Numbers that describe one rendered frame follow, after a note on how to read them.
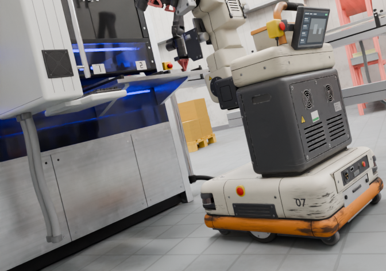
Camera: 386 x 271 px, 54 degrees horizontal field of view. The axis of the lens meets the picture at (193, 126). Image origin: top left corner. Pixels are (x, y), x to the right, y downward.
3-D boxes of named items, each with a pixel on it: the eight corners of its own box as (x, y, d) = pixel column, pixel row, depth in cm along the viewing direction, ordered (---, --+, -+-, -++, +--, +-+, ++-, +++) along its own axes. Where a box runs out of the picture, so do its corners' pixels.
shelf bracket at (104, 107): (96, 116, 226) (91, 96, 226) (100, 116, 228) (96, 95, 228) (130, 107, 203) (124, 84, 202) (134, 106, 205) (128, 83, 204)
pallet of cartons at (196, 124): (190, 153, 592) (179, 101, 589) (124, 163, 665) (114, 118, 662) (220, 140, 682) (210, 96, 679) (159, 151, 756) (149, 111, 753)
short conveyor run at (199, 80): (159, 90, 277) (154, 69, 277) (146, 94, 288) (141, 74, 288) (216, 81, 327) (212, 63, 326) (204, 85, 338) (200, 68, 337)
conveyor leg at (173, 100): (185, 185, 300) (163, 91, 297) (192, 181, 306) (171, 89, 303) (193, 184, 294) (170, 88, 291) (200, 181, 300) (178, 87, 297)
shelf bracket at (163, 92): (157, 105, 262) (153, 86, 262) (161, 104, 264) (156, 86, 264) (192, 96, 239) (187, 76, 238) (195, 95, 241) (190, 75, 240)
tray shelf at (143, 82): (72, 100, 225) (71, 97, 225) (158, 87, 276) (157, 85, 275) (118, 82, 192) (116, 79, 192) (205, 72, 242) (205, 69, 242)
